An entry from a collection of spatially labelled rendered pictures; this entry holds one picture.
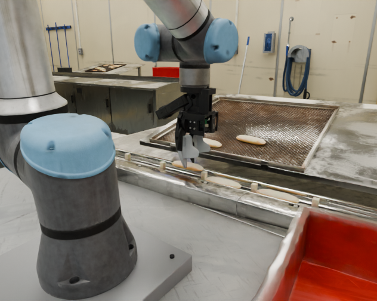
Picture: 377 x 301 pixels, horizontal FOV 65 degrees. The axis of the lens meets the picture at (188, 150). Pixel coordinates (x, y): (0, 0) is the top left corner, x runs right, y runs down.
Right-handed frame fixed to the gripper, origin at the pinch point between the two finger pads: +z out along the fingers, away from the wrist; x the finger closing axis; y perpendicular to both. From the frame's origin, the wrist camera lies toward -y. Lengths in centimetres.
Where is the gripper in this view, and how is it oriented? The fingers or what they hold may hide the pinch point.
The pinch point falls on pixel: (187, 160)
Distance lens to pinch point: 81.3
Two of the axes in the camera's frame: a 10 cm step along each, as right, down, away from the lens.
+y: 8.3, 1.7, -5.3
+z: 0.0, 9.5, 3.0
